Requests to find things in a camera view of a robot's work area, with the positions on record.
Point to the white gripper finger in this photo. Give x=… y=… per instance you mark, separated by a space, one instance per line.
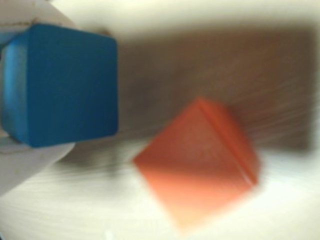
x=32 y=11
x=22 y=165

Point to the orange cube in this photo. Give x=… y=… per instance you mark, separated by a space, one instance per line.
x=200 y=162

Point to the blue cube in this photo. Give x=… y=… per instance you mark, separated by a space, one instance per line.
x=62 y=87

